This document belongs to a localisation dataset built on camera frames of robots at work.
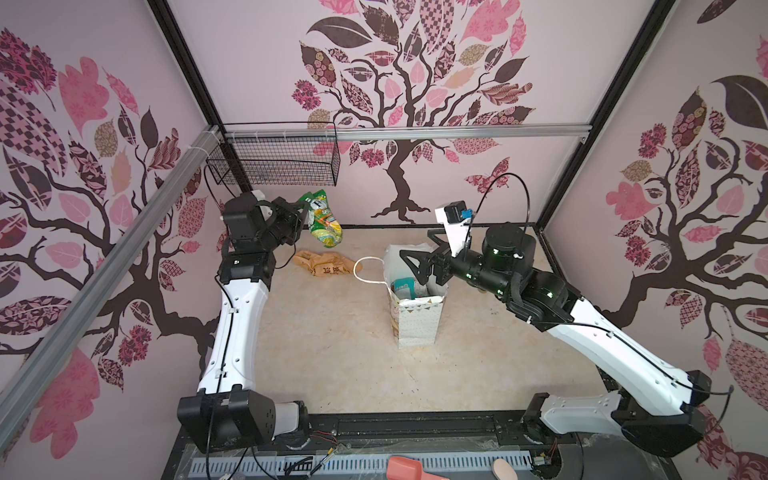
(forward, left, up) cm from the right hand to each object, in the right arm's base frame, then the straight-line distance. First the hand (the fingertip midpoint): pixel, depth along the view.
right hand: (418, 238), depth 58 cm
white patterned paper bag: (-4, 0, -20) cm, 21 cm away
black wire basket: (+47, +42, -9) cm, 63 cm away
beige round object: (-35, -20, -42) cm, 59 cm away
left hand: (+14, +24, -2) cm, 28 cm away
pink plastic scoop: (-35, +3, -43) cm, 55 cm away
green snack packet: (+12, +22, -8) cm, 27 cm away
